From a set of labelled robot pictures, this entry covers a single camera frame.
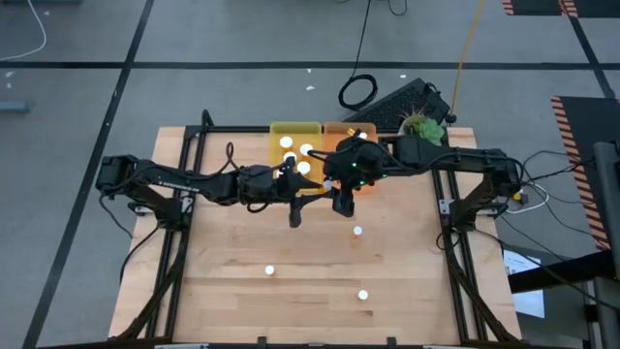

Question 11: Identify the yellow translucent plastic bin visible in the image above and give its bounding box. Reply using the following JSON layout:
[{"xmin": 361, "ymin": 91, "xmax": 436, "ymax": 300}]
[{"xmin": 268, "ymin": 120, "xmax": 325, "ymax": 198}]

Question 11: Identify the black mat with hazard stripes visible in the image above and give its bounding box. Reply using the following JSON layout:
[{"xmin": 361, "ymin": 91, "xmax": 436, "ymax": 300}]
[
  {"xmin": 502, "ymin": 0, "xmax": 620, "ymax": 18},
  {"xmin": 550, "ymin": 95, "xmax": 620, "ymax": 252}
]

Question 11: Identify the black aluminium table frame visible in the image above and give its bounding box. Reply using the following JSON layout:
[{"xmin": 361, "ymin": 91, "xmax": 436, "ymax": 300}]
[{"xmin": 110, "ymin": 109, "xmax": 522, "ymax": 349}]

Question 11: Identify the orange translucent plastic bin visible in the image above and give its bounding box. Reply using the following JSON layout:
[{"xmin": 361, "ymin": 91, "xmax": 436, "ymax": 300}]
[{"xmin": 322, "ymin": 120, "xmax": 379, "ymax": 195}]

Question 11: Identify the yellow hanging cable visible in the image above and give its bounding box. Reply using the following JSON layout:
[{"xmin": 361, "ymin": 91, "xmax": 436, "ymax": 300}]
[{"xmin": 448, "ymin": 0, "xmax": 487, "ymax": 125}]

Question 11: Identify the black hanging cable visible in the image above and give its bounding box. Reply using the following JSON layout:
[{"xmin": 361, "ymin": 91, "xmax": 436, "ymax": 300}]
[{"xmin": 337, "ymin": 0, "xmax": 380, "ymax": 112}]

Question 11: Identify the green plant in patterned pot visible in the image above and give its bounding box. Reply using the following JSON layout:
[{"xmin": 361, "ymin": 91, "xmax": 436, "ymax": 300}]
[{"xmin": 397, "ymin": 110, "xmax": 447, "ymax": 147}]

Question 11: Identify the black stand beam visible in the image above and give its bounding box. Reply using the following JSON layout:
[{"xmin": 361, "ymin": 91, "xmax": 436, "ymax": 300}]
[{"xmin": 508, "ymin": 249, "xmax": 617, "ymax": 295}]

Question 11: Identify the grey floor block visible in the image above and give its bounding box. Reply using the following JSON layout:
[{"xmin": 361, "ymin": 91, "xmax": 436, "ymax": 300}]
[{"xmin": 0, "ymin": 100, "xmax": 31, "ymax": 114}]

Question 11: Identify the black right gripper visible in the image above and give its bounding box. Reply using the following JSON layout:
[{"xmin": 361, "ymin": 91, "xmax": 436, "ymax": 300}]
[{"xmin": 323, "ymin": 138, "xmax": 388, "ymax": 218}]

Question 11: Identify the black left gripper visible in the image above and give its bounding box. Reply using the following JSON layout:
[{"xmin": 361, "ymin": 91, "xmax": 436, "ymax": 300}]
[{"xmin": 237, "ymin": 162, "xmax": 336, "ymax": 228}]

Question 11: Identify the white floor cable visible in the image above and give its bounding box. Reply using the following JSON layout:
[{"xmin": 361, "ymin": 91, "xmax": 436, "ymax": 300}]
[{"xmin": 0, "ymin": 0, "xmax": 48, "ymax": 63}]

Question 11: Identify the white paper sheet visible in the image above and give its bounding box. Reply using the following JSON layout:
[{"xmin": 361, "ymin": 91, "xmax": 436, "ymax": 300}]
[{"xmin": 502, "ymin": 248, "xmax": 547, "ymax": 320}]

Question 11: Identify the grey metal pole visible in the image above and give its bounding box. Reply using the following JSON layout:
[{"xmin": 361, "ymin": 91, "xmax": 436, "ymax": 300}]
[{"xmin": 593, "ymin": 141, "xmax": 620, "ymax": 349}]

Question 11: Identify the white cable loop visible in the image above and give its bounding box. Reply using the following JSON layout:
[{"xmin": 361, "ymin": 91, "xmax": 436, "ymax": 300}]
[{"xmin": 503, "ymin": 181, "xmax": 552, "ymax": 215}]

